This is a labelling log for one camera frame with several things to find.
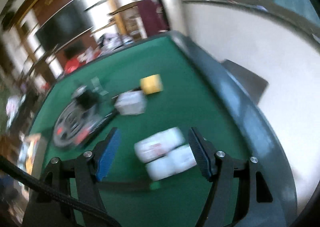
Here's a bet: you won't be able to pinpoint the white pill bottle green label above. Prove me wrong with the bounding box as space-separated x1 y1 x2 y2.
146 145 197 181

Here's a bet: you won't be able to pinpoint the clear bag with pink item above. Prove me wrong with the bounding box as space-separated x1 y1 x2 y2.
73 122 97 146

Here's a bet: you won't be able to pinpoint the black pen blue ends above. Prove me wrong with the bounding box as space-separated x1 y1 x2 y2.
79 109 119 147

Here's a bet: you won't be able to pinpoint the white pill bottle red label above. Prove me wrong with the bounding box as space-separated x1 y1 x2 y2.
134 127 185 164

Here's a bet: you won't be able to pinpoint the small white medicine box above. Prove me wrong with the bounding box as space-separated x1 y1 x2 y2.
114 90 147 115

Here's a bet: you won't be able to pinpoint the round grey table control panel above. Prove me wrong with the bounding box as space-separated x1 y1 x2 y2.
52 101 102 149

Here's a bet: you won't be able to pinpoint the black cylindrical motor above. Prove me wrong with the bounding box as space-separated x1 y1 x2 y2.
72 85 99 110

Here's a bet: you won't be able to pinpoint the cardboard box tray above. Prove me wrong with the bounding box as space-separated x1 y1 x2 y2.
17 133 41 174

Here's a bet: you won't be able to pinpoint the yellow tape roll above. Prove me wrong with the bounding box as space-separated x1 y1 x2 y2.
140 74 163 95

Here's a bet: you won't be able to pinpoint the pile of clothes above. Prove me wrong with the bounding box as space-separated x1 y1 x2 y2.
98 33 135 51

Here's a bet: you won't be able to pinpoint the dark red hanging cloth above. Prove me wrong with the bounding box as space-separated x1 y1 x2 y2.
136 0 169 37

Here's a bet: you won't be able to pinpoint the wooden shelf unit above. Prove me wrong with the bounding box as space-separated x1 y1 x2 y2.
72 0 151 40

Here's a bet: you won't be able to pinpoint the white and black motor cable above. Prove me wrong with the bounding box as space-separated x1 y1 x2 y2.
89 76 110 97

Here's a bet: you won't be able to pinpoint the black braided cable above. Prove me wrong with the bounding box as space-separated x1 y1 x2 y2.
0 154 121 227

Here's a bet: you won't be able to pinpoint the black wall television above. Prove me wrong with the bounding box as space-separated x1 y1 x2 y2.
35 0 93 51

